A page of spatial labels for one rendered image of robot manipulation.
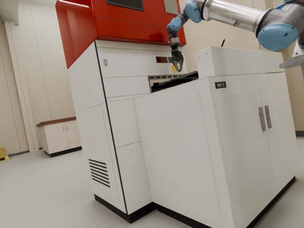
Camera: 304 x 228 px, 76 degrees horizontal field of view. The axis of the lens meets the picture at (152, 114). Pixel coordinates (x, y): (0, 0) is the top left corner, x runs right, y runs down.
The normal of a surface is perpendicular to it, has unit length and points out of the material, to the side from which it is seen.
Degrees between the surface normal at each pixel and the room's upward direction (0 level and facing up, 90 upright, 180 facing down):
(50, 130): 90
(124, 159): 90
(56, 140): 90
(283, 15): 60
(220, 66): 90
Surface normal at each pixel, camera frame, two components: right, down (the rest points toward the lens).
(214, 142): -0.78, 0.15
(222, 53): 0.60, -0.10
